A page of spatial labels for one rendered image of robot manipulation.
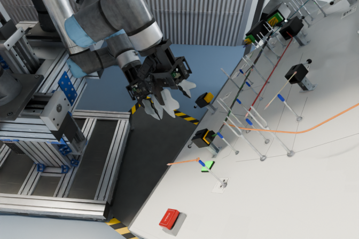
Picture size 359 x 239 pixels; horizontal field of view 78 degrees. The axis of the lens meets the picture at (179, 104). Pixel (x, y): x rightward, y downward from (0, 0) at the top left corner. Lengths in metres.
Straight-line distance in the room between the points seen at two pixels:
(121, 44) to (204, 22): 2.26
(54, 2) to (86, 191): 1.27
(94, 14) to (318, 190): 0.54
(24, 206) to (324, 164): 1.74
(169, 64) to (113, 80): 2.18
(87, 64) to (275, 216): 0.72
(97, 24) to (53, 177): 1.51
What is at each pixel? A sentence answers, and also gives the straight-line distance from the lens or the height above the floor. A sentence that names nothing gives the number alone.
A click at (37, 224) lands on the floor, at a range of 2.07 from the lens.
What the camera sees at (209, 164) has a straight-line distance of 0.72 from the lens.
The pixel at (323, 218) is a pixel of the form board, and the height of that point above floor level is 1.40.
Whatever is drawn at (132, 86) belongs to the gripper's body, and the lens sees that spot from 0.76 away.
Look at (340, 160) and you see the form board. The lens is 0.48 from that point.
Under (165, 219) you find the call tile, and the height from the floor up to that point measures 1.11.
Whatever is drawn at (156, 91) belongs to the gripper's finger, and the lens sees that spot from 0.58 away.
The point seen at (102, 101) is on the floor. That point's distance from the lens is 2.49.
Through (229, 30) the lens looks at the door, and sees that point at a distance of 3.06.
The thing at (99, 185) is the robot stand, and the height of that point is 0.23.
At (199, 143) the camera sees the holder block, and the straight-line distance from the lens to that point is 0.72.
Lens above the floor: 1.76
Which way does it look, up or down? 49 degrees down
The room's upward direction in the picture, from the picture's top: straight up
